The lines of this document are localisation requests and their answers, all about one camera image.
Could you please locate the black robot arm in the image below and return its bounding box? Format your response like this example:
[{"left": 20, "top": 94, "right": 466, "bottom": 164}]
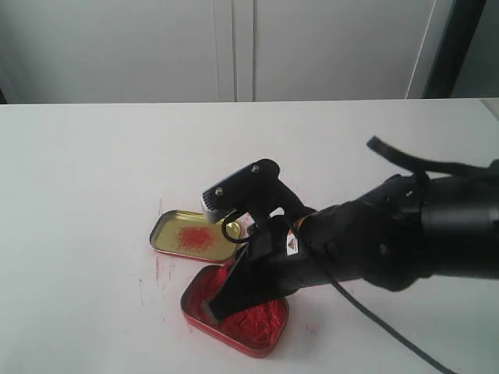
[{"left": 202, "top": 159, "right": 498, "bottom": 323}]

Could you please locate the white cabinet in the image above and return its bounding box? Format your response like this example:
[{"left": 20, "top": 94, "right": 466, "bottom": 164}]
[{"left": 1, "top": 1, "right": 454, "bottom": 104}]

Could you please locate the gold tin lid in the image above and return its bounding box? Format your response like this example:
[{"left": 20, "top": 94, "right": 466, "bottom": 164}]
[{"left": 150, "top": 210, "right": 238, "bottom": 263}]

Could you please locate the black cable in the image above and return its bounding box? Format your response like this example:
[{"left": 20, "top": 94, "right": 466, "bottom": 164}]
[{"left": 220, "top": 135, "right": 499, "bottom": 374}]

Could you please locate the dark vertical post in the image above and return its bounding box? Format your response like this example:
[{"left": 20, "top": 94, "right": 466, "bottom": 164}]
[{"left": 422, "top": 0, "right": 487, "bottom": 99}]

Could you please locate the red ink tin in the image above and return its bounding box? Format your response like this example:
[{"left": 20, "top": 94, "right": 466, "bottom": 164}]
[{"left": 180, "top": 264, "right": 289, "bottom": 358}]

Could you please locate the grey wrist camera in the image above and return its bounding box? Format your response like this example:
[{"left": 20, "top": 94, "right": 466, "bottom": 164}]
[{"left": 201, "top": 159, "right": 280, "bottom": 223}]

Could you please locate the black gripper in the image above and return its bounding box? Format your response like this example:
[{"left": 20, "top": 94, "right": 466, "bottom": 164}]
[{"left": 201, "top": 202, "right": 374, "bottom": 323}]

